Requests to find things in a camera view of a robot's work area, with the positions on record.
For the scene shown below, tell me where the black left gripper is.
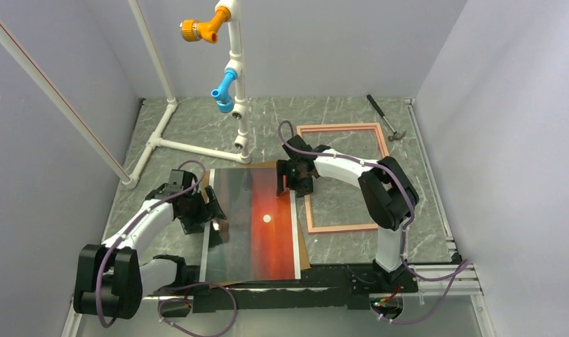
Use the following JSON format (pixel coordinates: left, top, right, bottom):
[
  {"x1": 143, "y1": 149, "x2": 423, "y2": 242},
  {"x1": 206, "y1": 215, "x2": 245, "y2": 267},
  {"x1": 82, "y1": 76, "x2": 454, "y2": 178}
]
[{"x1": 178, "y1": 186, "x2": 226, "y2": 234}]

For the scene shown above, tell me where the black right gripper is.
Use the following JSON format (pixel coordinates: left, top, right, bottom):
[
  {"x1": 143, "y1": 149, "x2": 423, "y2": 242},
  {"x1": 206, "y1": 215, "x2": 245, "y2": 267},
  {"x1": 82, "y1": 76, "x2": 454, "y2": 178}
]
[{"x1": 276, "y1": 160, "x2": 312, "y2": 198}]

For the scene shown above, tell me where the pink picture frame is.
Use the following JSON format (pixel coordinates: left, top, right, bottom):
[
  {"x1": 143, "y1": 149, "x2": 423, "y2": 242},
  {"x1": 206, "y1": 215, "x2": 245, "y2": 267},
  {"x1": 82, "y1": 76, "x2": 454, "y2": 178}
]
[{"x1": 296, "y1": 122, "x2": 389, "y2": 234}]

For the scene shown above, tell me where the sunset photo print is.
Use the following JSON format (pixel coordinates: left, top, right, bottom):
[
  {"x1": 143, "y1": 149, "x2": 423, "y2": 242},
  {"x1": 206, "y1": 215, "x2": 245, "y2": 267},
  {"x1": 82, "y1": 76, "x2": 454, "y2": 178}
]
[{"x1": 198, "y1": 168, "x2": 302, "y2": 283}]

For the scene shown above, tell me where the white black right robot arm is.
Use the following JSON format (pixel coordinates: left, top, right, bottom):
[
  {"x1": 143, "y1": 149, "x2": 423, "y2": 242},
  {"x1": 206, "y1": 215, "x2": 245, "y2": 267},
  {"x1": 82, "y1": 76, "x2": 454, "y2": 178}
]
[{"x1": 276, "y1": 135, "x2": 419, "y2": 291}]

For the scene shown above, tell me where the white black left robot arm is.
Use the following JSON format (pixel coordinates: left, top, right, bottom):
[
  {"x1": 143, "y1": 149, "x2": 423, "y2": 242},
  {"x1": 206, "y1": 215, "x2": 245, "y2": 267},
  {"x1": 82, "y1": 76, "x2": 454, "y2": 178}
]
[{"x1": 72, "y1": 169, "x2": 226, "y2": 320}]

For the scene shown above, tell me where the brown cardboard backing board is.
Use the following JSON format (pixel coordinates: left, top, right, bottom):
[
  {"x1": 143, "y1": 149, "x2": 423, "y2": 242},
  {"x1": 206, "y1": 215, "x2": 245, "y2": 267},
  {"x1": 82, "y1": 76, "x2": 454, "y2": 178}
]
[{"x1": 201, "y1": 161, "x2": 312, "y2": 289}]

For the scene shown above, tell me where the blue pipe nozzle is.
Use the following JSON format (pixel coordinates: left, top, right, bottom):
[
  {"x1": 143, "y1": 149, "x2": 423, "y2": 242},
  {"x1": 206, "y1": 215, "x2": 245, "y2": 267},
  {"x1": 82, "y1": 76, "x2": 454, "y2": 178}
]
[{"x1": 210, "y1": 69, "x2": 238, "y2": 113}]

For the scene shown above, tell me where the orange pipe nozzle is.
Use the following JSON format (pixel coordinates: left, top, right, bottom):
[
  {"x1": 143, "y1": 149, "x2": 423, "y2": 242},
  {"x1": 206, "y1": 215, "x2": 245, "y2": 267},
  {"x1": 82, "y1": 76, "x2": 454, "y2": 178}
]
[{"x1": 180, "y1": 6, "x2": 232, "y2": 44}]

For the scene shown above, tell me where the white PVC pipe stand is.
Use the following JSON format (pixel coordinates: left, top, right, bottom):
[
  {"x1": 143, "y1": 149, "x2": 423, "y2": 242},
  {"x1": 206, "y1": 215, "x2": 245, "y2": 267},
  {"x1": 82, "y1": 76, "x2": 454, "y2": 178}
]
[{"x1": 0, "y1": 0, "x2": 253, "y2": 190}]

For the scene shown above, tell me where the small black-handled hammer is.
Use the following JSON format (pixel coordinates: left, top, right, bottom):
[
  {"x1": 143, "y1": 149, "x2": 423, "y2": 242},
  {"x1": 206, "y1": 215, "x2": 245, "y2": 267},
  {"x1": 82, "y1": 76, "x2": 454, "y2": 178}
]
[{"x1": 366, "y1": 94, "x2": 406, "y2": 142}]

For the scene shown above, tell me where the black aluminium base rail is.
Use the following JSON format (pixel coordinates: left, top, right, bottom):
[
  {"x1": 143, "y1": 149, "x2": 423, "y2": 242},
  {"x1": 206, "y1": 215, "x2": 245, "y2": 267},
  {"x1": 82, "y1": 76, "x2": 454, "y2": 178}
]
[{"x1": 60, "y1": 263, "x2": 492, "y2": 337}]

